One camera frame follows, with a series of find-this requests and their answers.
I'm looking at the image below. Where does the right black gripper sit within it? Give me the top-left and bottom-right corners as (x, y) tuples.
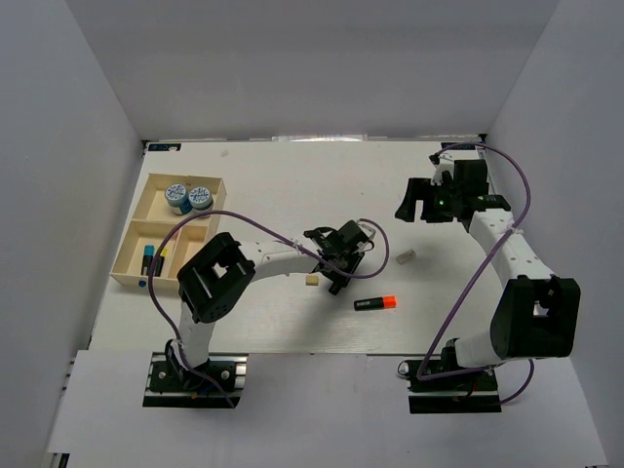
(395, 177), (462, 223)

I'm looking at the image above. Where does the orange cap highlighter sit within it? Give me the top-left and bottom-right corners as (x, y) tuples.
(353, 295), (397, 311)

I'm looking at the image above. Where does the blue slime jar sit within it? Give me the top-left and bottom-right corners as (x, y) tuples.
(188, 186), (214, 213)
(164, 183), (192, 215)

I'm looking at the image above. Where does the yellow cap highlighter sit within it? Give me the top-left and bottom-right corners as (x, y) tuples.
(154, 248), (168, 277)

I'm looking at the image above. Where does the blue cap highlighter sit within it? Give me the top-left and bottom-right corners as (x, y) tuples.
(140, 244), (155, 276)

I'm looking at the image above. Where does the purple cap highlighter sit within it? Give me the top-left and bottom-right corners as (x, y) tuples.
(328, 280), (344, 295)

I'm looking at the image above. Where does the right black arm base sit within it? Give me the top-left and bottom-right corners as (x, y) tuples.
(397, 360), (502, 414)

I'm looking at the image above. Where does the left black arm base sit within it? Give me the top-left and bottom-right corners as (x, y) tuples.
(142, 353), (248, 410)

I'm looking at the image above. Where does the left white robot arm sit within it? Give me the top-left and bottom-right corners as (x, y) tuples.
(166, 220), (375, 389)

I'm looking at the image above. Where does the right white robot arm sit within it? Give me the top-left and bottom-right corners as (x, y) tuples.
(395, 159), (581, 389)

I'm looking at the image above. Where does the small tan eraser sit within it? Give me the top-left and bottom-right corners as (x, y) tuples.
(305, 275), (319, 286)

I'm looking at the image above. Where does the grey white eraser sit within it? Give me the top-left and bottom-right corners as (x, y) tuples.
(396, 250), (416, 265)

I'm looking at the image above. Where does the wooden compartment tray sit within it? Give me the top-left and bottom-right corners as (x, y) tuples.
(110, 174), (226, 291)

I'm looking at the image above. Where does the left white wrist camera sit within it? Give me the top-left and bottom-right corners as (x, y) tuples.
(356, 219), (376, 252)

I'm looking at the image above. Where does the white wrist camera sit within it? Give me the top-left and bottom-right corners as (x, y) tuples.
(429, 153), (454, 186)
(356, 219), (376, 252)

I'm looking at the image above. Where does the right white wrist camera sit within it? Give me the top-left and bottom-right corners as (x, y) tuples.
(429, 153), (454, 186)

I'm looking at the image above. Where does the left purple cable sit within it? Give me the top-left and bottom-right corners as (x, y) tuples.
(147, 210), (391, 409)

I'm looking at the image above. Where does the purple cable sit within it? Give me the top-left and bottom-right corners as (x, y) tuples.
(416, 143), (535, 405)
(147, 210), (391, 409)

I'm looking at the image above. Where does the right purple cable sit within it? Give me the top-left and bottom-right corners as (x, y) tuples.
(416, 143), (535, 405)

